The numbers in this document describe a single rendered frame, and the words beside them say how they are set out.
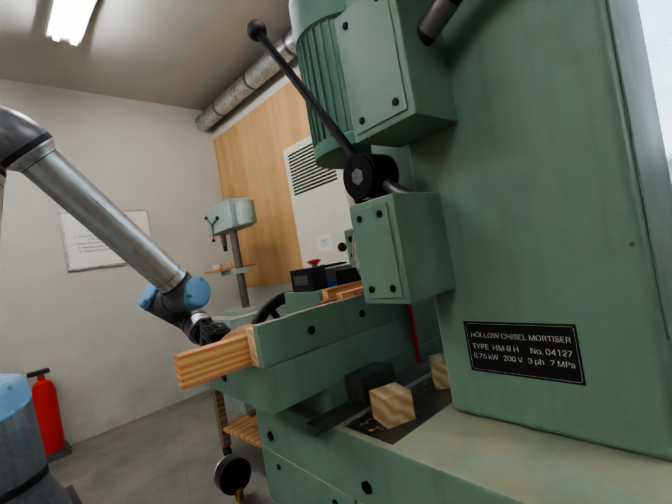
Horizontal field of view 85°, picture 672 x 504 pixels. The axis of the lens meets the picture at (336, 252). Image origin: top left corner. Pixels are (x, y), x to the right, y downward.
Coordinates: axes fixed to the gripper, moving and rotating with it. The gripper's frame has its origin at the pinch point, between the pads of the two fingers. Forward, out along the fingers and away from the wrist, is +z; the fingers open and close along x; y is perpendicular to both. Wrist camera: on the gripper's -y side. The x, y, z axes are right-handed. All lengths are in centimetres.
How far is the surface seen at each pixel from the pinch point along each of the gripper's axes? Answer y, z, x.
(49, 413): -123, -195, -41
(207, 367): 31, 43, -23
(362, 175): 55, 49, -5
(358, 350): 29, 47, -1
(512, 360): 37, 69, 2
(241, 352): 32, 43, -18
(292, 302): 25.0, 19.4, 5.5
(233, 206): 16, -174, 81
